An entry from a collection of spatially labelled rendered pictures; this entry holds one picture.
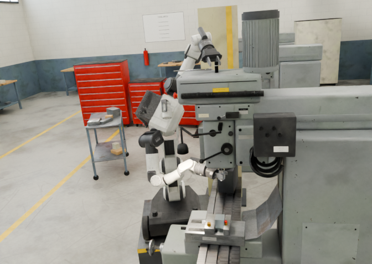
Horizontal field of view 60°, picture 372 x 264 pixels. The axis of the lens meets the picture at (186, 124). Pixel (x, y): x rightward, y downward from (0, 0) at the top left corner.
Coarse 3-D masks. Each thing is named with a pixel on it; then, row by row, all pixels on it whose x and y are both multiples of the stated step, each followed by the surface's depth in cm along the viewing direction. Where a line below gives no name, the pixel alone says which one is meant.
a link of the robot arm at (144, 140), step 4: (144, 136) 227; (148, 136) 224; (140, 140) 229; (144, 140) 225; (148, 140) 223; (144, 144) 227; (148, 144) 223; (148, 148) 223; (152, 148) 223; (156, 148) 225; (148, 152) 223; (152, 152) 223; (156, 152) 224
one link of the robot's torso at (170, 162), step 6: (174, 138) 265; (162, 144) 265; (168, 144) 270; (174, 144) 266; (168, 150) 272; (174, 150) 267; (168, 156) 272; (174, 156) 271; (162, 162) 274; (168, 162) 270; (174, 162) 270; (162, 168) 273; (168, 168) 271; (174, 168) 271
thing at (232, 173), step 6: (228, 168) 240; (234, 168) 242; (228, 174) 239; (234, 174) 243; (228, 180) 240; (234, 180) 244; (222, 186) 243; (228, 186) 242; (234, 186) 244; (222, 192) 245; (228, 192) 244
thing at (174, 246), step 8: (168, 232) 237; (176, 232) 235; (184, 232) 235; (272, 232) 227; (168, 240) 228; (176, 240) 227; (264, 240) 220; (272, 240) 219; (168, 248) 220; (176, 248) 219; (184, 248) 219; (264, 248) 213; (272, 248) 212; (280, 248) 212; (168, 256) 217; (176, 256) 216; (184, 256) 215; (192, 256) 214; (264, 256) 206; (272, 256) 205; (280, 256) 204
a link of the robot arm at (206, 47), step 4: (208, 40) 195; (200, 44) 196; (204, 44) 194; (208, 44) 193; (212, 44) 194; (200, 48) 195; (204, 48) 194; (208, 48) 193; (212, 48) 193; (204, 52) 191; (208, 52) 191; (212, 52) 191; (216, 52) 191; (204, 56) 189; (208, 56) 190; (212, 56) 190; (220, 56) 193; (204, 60) 191; (212, 60) 193
